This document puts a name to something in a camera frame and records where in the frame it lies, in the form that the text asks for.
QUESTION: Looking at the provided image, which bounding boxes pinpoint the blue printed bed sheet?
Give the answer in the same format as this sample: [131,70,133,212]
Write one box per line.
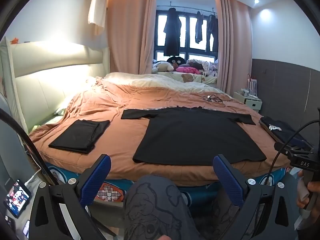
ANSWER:
[45,162,293,207]

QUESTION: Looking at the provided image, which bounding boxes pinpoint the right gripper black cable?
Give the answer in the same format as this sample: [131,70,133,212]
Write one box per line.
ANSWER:
[264,120,320,187]

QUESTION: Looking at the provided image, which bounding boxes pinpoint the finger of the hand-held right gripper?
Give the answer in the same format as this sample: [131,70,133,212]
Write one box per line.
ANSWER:
[274,142,313,158]

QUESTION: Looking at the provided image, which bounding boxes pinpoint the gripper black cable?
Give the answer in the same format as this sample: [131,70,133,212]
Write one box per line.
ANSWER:
[264,120,320,187]
[0,107,58,188]

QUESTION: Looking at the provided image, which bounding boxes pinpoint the pink plush toy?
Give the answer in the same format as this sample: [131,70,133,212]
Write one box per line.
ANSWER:
[175,66,201,74]

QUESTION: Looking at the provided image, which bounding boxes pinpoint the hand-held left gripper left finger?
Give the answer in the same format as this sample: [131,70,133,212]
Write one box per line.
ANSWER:
[29,154,117,240]

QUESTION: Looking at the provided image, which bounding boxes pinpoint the white charger cable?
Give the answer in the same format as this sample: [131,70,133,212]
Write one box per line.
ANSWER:
[24,166,43,186]

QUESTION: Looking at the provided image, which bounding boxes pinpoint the black round plush toy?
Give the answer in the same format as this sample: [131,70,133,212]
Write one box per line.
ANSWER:
[166,56,186,67]

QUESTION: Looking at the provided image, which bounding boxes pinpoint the folded black clothes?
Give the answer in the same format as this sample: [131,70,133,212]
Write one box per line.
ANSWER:
[48,119,111,155]

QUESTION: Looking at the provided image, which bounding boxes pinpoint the brown blanket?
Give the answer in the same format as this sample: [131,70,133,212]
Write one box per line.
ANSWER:
[29,80,292,183]

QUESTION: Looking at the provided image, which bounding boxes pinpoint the person's right hand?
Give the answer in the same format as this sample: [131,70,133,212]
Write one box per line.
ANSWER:
[296,177,320,209]

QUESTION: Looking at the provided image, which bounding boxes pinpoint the white nightstand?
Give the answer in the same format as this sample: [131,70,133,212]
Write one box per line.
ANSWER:
[234,91,263,112]

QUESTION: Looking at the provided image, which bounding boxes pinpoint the white plush toy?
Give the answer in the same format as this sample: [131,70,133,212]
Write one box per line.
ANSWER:
[152,60,174,74]

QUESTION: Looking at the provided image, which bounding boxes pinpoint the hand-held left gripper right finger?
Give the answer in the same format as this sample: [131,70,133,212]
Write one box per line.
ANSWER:
[207,154,300,240]

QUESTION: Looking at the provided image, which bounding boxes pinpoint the dark framed window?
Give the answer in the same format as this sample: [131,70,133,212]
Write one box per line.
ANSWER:
[155,5,219,63]

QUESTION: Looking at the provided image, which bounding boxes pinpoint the black T-shirt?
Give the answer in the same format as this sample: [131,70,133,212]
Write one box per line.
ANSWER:
[121,107,267,167]

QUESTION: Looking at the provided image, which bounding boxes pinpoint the thin black cable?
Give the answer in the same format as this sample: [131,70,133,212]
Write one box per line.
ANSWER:
[203,93,233,106]

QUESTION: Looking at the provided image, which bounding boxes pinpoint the cream duvet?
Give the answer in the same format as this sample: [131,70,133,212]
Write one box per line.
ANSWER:
[86,72,222,93]

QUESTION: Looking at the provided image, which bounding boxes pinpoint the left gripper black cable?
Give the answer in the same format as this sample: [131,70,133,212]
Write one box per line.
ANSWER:
[0,107,58,188]

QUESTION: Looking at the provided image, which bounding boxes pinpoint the person's leg in patterned pants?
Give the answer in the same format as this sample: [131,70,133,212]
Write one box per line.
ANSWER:
[122,175,208,240]

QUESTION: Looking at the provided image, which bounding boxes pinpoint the smartphone with lit screen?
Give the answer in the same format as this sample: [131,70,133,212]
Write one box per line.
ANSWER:
[3,179,32,218]

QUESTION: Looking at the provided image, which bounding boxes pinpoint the pink curtain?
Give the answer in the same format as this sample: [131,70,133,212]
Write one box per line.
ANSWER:
[215,0,253,96]
[107,0,157,75]

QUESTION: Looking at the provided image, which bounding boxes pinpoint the hanging black coat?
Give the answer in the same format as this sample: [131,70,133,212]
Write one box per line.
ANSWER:
[164,7,182,55]

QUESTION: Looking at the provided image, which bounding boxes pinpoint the hanging white shirt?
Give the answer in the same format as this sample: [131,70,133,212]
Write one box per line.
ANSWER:
[87,0,109,35]

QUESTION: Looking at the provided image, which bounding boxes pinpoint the bear print mattress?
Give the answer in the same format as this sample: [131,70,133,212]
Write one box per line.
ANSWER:
[155,70,218,84]

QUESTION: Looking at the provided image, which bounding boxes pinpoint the pile of toys and clothes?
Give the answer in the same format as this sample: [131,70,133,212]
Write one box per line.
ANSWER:
[186,59,219,77]

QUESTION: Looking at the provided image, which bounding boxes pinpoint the hanging dark garment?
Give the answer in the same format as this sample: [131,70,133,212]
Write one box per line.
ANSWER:
[207,14,219,53]
[195,11,208,44]

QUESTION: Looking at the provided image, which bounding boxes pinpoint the cream padded headboard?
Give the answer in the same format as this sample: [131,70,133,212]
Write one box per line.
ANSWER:
[0,36,111,133]

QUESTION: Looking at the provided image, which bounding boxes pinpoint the folded dark garment white print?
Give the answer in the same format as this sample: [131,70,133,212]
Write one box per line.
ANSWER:
[259,116,313,150]

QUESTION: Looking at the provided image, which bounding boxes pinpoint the white wire rack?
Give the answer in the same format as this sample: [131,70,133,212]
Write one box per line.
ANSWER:
[246,74,258,100]

